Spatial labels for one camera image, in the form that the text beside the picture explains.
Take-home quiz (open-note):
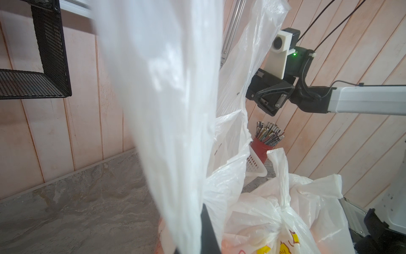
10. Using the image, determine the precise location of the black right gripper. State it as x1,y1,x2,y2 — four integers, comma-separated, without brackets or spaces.
246,69,295,116

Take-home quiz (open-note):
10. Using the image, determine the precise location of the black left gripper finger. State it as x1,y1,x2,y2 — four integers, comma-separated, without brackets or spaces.
173,204,222,254

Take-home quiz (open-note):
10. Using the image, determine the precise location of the white printed bag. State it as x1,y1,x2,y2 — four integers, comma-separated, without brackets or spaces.
222,148,320,254
91,1,290,254

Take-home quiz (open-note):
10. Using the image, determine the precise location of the white printed bag back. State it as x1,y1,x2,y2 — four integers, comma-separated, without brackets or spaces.
91,1,290,254

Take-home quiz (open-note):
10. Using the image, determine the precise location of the white plastic bag front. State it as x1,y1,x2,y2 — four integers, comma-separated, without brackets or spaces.
289,174,355,254

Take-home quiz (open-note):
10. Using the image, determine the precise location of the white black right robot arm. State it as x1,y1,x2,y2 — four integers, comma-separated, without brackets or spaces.
246,47,406,254

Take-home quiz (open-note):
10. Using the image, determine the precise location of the red cup of pens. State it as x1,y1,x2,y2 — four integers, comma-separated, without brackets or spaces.
251,121,284,164

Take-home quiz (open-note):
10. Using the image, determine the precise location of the black wire mesh basket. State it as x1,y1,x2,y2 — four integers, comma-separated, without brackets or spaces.
1,1,72,100

